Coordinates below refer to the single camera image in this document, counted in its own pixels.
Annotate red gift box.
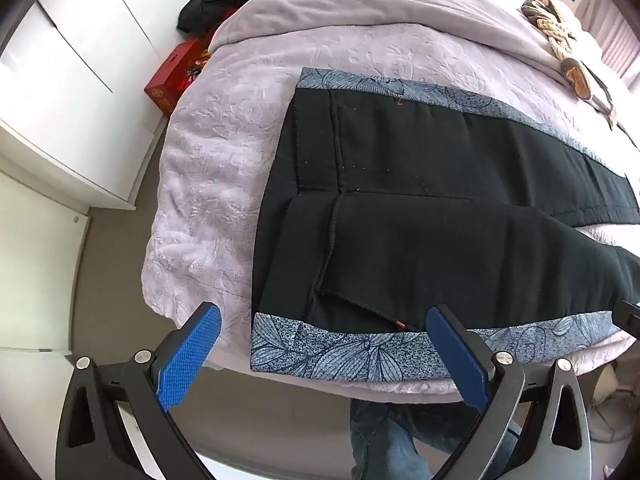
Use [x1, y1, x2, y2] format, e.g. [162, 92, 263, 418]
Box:
[144, 39, 212, 113]

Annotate white fan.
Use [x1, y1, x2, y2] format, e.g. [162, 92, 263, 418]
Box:
[582, 360, 640, 463]

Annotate black clothes pile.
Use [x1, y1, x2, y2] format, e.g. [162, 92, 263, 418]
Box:
[177, 0, 253, 33]

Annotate lilac embossed blanket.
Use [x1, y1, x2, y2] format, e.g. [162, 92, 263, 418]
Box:
[142, 25, 640, 406]

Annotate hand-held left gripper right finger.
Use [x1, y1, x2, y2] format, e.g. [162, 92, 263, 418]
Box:
[425, 304, 597, 480]

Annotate white wardrobe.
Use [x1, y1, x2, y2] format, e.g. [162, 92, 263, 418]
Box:
[0, 0, 213, 211]

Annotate beige patterned garment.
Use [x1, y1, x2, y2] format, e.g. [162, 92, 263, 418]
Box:
[520, 0, 622, 128]

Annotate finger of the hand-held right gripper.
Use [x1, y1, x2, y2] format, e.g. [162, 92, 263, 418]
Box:
[614, 299, 640, 332]

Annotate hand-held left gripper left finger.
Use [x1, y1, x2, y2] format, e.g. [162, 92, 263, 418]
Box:
[54, 301, 223, 480]

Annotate person's blue jeans legs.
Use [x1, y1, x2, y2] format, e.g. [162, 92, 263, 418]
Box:
[349, 400, 522, 480]

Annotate black pants with floral cuffs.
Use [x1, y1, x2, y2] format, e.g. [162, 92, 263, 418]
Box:
[250, 66, 640, 376]

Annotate pink striped curtain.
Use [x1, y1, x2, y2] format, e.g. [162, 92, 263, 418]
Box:
[575, 0, 640, 81]

